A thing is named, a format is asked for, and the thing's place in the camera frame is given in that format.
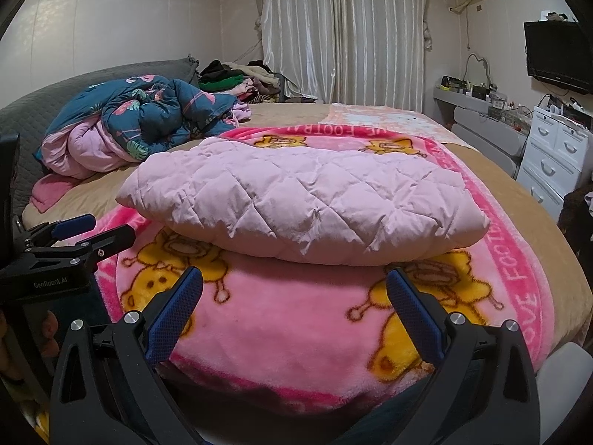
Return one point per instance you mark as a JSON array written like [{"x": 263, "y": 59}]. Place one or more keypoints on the grey padded panel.
[{"x": 486, "y": 139}]

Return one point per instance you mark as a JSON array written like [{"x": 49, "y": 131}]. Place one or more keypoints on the white curtain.
[
  {"x": 301, "y": 23},
  {"x": 384, "y": 28}
]

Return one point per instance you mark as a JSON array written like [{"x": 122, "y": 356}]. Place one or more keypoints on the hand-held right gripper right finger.
[{"x": 417, "y": 320}]

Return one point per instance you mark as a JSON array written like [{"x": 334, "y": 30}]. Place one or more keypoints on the black flat television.
[{"x": 556, "y": 53}]

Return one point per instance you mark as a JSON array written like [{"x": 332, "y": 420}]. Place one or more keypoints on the grey wall shelf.
[{"x": 456, "y": 98}]

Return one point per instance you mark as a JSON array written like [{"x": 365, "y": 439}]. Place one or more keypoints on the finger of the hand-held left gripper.
[
  {"x": 72, "y": 225},
  {"x": 113, "y": 237}
]

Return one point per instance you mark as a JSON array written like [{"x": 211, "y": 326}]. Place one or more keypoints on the lilac cloth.
[{"x": 589, "y": 199}]

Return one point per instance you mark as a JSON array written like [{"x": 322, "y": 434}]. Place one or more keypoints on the pink quilted jacket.
[{"x": 301, "y": 199}]

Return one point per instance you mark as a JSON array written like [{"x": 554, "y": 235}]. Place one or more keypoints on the dark clothes heap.
[{"x": 574, "y": 218}]

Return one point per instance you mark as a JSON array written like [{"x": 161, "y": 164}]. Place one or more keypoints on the pile of folded clothes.
[{"x": 222, "y": 81}]

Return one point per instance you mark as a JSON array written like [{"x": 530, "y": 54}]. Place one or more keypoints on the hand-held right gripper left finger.
[{"x": 173, "y": 315}]

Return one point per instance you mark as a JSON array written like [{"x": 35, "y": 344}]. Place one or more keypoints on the white drawer cabinet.
[{"x": 546, "y": 157}]

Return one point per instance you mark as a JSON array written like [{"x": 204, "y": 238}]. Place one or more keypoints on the white bed base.
[{"x": 570, "y": 389}]

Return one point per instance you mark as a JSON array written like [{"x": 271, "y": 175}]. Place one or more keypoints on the round bed with tan sheet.
[{"x": 523, "y": 181}]

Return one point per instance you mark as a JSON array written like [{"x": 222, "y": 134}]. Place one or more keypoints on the blue floral duvet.
[{"x": 153, "y": 111}]

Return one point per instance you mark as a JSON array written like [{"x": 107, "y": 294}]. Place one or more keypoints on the grey quilted headboard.
[{"x": 69, "y": 83}]

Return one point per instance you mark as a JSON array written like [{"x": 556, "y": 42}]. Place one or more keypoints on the dark pink small cloth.
[{"x": 51, "y": 192}]

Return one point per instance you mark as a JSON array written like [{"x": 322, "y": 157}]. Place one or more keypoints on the pink printed blanket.
[{"x": 287, "y": 324}]

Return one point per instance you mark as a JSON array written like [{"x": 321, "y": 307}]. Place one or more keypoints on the peach patterned mat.
[{"x": 384, "y": 116}]

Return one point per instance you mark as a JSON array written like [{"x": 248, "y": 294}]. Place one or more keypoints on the person's left hand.
[{"x": 49, "y": 329}]

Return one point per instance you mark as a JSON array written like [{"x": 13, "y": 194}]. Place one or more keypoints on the black electronics box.
[{"x": 577, "y": 113}]

